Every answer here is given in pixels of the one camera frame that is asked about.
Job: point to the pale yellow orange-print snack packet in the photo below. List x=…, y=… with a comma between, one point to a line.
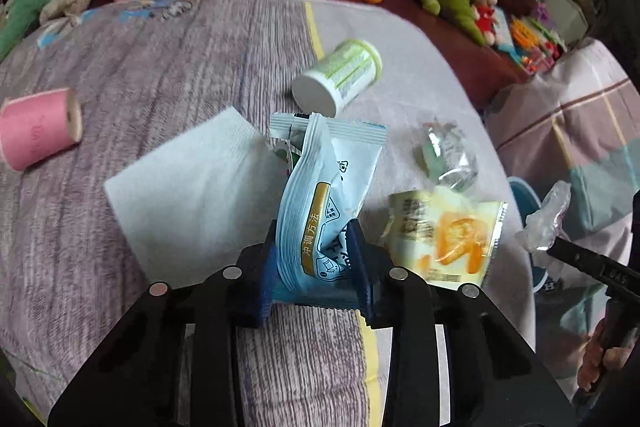
x=450, y=237

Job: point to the white paper tissue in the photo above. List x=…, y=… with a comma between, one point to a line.
x=190, y=187

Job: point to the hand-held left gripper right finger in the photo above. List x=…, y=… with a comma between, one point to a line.
x=361, y=277

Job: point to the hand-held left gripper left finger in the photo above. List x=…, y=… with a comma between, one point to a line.
x=265, y=292

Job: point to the clear green-print plastic wrapper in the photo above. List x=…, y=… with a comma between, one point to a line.
x=445, y=157

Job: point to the person's right hand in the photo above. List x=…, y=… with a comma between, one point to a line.
x=592, y=362

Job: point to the light blue picture book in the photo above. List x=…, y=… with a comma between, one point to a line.
x=505, y=32

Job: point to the light blue powder sachet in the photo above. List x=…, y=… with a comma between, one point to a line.
x=320, y=187

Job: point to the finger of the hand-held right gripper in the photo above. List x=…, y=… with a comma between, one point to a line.
x=575, y=254

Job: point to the plaid pastel blanket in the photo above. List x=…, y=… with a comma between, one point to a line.
x=560, y=117

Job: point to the white bottle with green label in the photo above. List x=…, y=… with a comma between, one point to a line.
x=340, y=72

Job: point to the cardboard box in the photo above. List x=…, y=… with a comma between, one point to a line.
x=565, y=7

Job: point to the brown teddy bear red outfit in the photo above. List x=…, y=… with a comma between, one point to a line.
x=485, y=12

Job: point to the pink paper cup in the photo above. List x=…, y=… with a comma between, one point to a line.
x=35, y=127

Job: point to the teal trash bin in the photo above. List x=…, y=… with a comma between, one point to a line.
x=522, y=194

